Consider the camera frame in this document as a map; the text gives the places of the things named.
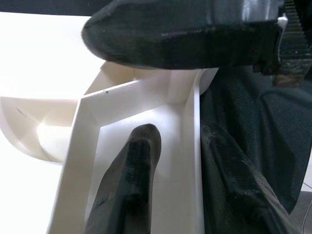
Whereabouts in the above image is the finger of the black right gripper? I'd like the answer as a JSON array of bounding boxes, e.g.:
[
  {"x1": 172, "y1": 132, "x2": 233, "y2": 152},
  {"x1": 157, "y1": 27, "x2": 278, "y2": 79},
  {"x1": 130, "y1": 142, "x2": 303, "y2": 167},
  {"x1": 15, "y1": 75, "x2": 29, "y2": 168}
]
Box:
[{"x1": 81, "y1": 0, "x2": 278, "y2": 71}]

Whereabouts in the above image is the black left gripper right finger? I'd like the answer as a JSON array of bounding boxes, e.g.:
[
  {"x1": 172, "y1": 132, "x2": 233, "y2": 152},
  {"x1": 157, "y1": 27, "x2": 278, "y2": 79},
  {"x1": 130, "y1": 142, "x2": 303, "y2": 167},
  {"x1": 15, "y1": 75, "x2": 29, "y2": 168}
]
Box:
[{"x1": 200, "y1": 123, "x2": 300, "y2": 234}]

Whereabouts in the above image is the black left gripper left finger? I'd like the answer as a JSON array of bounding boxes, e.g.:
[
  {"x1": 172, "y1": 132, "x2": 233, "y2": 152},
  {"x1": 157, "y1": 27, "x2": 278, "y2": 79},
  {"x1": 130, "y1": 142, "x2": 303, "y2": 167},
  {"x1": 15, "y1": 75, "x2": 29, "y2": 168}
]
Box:
[{"x1": 85, "y1": 123, "x2": 161, "y2": 234}]

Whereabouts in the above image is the white plastic table top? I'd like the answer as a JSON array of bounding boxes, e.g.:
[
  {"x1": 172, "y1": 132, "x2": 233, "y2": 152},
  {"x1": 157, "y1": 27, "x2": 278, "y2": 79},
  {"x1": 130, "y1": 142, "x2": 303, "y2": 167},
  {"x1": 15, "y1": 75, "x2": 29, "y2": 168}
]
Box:
[{"x1": 0, "y1": 11, "x2": 220, "y2": 234}]

